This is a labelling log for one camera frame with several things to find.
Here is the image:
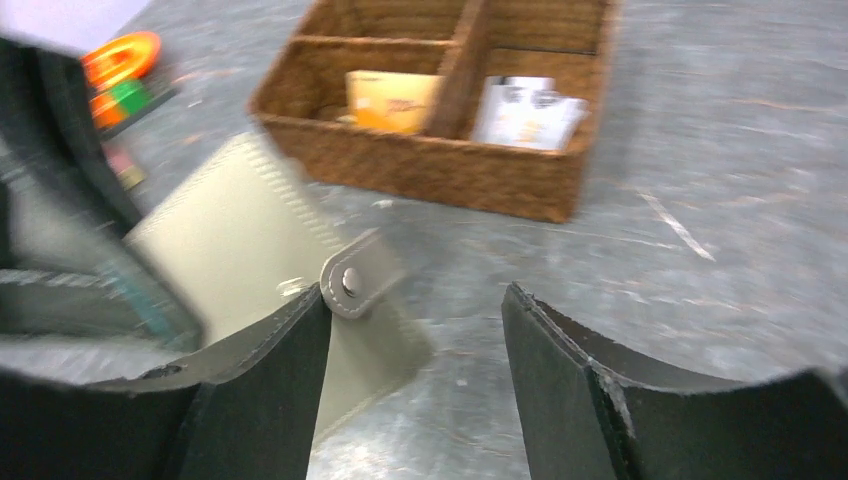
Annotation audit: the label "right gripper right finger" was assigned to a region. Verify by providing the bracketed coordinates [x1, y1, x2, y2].
[502, 284, 847, 480]

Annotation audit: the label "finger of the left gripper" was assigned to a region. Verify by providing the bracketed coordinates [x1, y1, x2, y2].
[1, 39, 204, 352]

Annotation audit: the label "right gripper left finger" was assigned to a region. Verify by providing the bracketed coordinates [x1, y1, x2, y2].
[1, 286, 332, 479]

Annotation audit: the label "grey card holder wallet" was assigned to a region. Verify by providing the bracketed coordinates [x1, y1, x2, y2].
[125, 133, 432, 442]

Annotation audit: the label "white cards in basket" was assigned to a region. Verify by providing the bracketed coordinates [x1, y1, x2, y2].
[470, 76, 589, 150]

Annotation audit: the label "yellow card in basket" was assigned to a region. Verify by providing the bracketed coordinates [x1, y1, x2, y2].
[345, 70, 443, 134]

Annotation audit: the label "green toy block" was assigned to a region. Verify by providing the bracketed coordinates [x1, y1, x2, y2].
[109, 79, 153, 116]

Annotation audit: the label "orange plastic tape dispenser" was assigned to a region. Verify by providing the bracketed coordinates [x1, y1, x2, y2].
[81, 31, 161, 130]

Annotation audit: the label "brown wicker divided basket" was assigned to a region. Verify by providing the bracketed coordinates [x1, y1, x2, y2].
[249, 0, 620, 223]

